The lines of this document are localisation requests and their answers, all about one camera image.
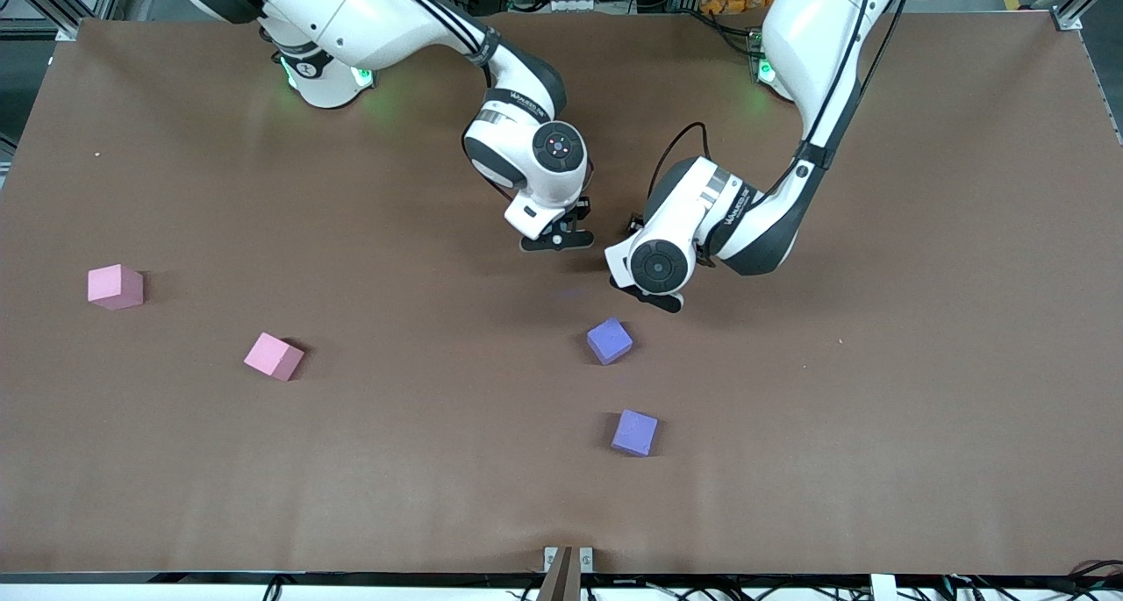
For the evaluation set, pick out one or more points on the pink foam cube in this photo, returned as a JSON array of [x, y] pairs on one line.
[[272, 355], [112, 285]]

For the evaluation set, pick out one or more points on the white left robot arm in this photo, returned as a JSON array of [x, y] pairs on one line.
[[816, 31]]

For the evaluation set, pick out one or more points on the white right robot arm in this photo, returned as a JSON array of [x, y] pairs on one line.
[[368, 13]]

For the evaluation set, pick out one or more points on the purple foam cube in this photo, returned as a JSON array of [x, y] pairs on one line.
[[634, 432], [609, 339]]

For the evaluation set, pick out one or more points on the brown table cover sheet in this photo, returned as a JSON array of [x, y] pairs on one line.
[[790, 461]]

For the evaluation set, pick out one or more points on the silver metal bracket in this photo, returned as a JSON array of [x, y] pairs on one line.
[[586, 560]]

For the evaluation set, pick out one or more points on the slanted metal post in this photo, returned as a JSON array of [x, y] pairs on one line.
[[560, 583]]

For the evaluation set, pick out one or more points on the aluminium frame profile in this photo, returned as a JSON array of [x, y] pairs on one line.
[[67, 32], [1068, 19]]

